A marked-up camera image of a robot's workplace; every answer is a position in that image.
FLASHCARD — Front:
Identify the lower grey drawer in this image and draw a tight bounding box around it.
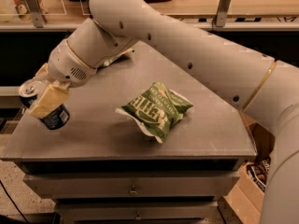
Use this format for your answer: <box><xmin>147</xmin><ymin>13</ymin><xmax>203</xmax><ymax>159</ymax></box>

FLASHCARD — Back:
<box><xmin>55</xmin><ymin>202</ymin><xmax>218</xmax><ymax>221</ymax></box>

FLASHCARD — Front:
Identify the cardboard box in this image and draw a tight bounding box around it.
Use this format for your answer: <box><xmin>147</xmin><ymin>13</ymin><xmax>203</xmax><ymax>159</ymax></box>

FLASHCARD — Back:
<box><xmin>224</xmin><ymin>113</ymin><xmax>275</xmax><ymax>224</ymax></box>

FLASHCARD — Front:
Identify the grey drawer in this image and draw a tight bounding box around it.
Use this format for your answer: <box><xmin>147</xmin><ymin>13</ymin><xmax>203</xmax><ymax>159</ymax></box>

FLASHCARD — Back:
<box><xmin>55</xmin><ymin>202</ymin><xmax>218</xmax><ymax>221</ymax></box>
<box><xmin>23</xmin><ymin>172</ymin><xmax>239</xmax><ymax>199</ymax></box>

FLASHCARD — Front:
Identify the blue pepsi can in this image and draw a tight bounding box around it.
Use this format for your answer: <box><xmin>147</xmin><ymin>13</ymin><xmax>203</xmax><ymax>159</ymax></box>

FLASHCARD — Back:
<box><xmin>19</xmin><ymin>78</ymin><xmax>70</xmax><ymax>130</ymax></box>

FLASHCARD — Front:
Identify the left metal bracket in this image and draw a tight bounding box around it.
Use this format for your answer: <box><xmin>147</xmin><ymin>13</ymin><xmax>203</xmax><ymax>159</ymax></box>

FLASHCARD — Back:
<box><xmin>25</xmin><ymin>0</ymin><xmax>46</xmax><ymax>28</ymax></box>

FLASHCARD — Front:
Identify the green snack bag far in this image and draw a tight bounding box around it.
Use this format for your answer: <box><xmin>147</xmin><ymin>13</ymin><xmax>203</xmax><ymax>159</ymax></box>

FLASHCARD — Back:
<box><xmin>98</xmin><ymin>48</ymin><xmax>134</xmax><ymax>68</ymax></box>

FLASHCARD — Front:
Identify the upper grey drawer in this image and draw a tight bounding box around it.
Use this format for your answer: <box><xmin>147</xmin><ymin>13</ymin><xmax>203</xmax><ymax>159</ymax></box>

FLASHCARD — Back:
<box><xmin>23</xmin><ymin>172</ymin><xmax>239</xmax><ymax>199</ymax></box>

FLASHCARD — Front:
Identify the dark snack bag in box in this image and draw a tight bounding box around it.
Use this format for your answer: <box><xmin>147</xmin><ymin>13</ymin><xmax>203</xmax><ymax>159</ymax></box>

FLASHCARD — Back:
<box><xmin>246</xmin><ymin>158</ymin><xmax>271</xmax><ymax>192</ymax></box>

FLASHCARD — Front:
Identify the black floor cable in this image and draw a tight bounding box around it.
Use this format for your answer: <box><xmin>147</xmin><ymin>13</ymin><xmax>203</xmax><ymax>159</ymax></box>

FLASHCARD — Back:
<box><xmin>0</xmin><ymin>180</ymin><xmax>31</xmax><ymax>224</ymax></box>

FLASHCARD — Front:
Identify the right metal bracket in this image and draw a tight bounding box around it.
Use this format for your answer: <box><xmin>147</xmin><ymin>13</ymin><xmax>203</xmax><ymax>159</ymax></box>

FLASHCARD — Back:
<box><xmin>213</xmin><ymin>0</ymin><xmax>231</xmax><ymax>27</ymax></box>

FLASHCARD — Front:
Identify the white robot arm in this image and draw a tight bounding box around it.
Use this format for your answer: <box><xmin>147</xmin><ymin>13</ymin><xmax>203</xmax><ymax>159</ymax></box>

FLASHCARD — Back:
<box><xmin>29</xmin><ymin>0</ymin><xmax>299</xmax><ymax>224</ymax></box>

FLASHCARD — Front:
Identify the green kettle chips bag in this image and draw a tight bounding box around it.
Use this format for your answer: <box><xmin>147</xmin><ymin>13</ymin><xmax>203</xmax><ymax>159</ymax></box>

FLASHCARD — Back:
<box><xmin>116</xmin><ymin>82</ymin><xmax>193</xmax><ymax>144</ymax></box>

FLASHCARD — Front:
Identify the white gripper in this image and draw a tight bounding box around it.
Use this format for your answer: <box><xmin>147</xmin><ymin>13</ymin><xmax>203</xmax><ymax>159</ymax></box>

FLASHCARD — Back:
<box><xmin>29</xmin><ymin>39</ymin><xmax>96</xmax><ymax>119</ymax></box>

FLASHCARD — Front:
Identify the metal bracket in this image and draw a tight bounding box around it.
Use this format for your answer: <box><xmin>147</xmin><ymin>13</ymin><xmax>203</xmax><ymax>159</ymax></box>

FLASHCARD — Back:
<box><xmin>25</xmin><ymin>0</ymin><xmax>46</xmax><ymax>28</ymax></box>
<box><xmin>213</xmin><ymin>0</ymin><xmax>231</xmax><ymax>27</ymax></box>

